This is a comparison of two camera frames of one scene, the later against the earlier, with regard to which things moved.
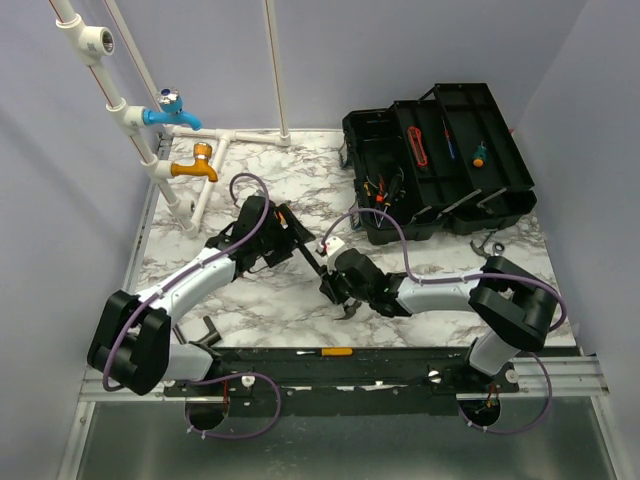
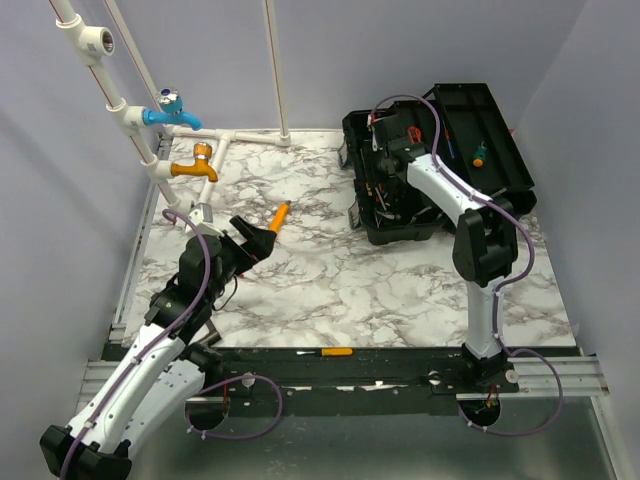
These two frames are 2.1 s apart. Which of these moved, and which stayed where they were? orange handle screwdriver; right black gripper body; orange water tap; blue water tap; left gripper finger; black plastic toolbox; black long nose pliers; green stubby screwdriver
Moved: black long nose pliers; left gripper finger; right black gripper body
Stayed: black plastic toolbox; blue water tap; orange water tap; green stubby screwdriver; orange handle screwdriver
